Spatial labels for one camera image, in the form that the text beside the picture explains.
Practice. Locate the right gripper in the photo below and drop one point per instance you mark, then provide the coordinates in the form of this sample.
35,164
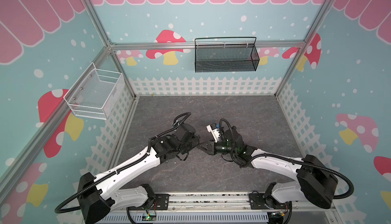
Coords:
211,146

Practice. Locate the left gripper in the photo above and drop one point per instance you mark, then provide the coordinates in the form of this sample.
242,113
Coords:
195,142

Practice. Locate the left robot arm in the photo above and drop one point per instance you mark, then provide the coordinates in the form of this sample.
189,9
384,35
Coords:
102,195

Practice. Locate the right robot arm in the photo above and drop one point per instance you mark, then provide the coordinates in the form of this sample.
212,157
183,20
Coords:
310,180

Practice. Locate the aluminium front rail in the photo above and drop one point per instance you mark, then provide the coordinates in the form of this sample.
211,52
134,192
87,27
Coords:
187,201

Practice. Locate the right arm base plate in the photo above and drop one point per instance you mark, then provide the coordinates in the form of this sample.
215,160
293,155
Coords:
261,201

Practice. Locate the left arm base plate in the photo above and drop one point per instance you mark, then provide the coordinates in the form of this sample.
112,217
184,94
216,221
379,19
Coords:
159,202

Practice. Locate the black mesh wall basket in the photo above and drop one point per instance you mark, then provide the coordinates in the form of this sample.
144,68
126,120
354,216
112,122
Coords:
225,54

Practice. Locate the white mesh wall basket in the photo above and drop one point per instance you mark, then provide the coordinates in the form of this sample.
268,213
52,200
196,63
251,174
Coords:
95,93

